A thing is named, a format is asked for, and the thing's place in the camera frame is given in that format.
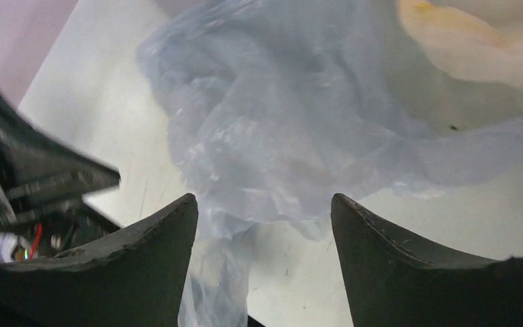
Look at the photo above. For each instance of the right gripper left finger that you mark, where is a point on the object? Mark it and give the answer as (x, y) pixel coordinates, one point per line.
(132, 277)

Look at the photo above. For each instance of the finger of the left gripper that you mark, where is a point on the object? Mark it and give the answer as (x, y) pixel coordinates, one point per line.
(40, 176)

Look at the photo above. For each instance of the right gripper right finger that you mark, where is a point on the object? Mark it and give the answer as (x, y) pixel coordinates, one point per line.
(395, 277)

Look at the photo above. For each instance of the light blue trash bag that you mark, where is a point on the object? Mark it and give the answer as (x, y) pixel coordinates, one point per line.
(275, 106)

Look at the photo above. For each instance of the clear bag with yellow rim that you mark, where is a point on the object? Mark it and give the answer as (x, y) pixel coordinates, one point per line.
(478, 41)

